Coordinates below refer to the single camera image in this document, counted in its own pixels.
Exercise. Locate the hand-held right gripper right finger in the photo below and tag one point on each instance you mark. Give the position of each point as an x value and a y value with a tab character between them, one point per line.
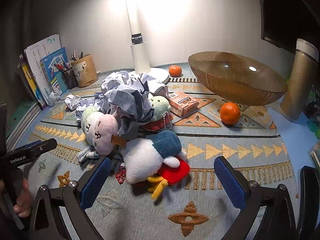
230	182

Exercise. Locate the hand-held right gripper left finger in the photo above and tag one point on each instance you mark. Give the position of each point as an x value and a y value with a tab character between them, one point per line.
96	182

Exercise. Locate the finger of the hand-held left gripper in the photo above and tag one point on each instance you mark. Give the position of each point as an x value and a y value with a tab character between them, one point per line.
48	144

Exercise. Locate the white paper ball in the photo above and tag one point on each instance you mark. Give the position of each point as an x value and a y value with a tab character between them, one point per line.
72	102
120	80
157	87
86	105
127	102

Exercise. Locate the pastel sleepy-face plush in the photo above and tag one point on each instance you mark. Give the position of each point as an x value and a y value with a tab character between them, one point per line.
105	130

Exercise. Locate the woven wicker basket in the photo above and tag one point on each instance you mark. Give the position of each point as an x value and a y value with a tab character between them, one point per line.
237	80

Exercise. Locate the person's left hand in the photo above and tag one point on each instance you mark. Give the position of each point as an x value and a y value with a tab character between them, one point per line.
25	202

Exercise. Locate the blue checked cloth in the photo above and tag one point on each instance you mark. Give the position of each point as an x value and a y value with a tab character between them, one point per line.
86	155

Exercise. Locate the patterned blue table mat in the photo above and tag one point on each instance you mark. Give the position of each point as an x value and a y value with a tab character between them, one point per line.
225	140

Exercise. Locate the crumpled white tissue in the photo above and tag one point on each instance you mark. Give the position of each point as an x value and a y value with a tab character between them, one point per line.
53	98

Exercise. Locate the white duck plush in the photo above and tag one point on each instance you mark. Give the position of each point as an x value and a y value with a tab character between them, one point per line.
142	160

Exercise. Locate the black mesh pen holder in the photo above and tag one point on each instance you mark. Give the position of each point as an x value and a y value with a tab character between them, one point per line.
70	80

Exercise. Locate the small orange mandarin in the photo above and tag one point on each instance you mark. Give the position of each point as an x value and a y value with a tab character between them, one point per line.
230	113
175	71

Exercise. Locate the blue illustrated book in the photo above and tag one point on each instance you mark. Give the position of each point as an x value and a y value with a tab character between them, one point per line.
53	75

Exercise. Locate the yellow book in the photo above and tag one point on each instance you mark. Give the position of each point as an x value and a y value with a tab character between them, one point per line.
26	75

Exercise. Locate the bunch of colourful pens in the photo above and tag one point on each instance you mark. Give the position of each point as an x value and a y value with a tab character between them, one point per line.
62	67

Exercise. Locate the bamboo pen holder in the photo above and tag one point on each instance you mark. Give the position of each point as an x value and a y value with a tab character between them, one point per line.
86	72

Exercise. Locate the dark red pouch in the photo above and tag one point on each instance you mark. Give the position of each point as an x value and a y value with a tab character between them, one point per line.
156	127

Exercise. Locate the small pink carton box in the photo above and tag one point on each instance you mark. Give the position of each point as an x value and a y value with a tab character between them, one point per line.
182	103

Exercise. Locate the white printed booklet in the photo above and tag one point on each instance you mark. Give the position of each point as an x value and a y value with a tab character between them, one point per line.
37	52

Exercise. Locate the bunch of dark pens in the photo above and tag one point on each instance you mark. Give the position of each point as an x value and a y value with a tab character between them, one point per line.
76	55

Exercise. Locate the gold thermos flask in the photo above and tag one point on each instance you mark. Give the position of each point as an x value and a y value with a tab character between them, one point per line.
297	85

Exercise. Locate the white desk lamp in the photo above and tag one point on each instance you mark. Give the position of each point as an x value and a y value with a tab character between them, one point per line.
140	60

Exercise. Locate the dark monitor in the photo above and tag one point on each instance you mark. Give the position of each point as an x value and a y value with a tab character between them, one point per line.
287	17

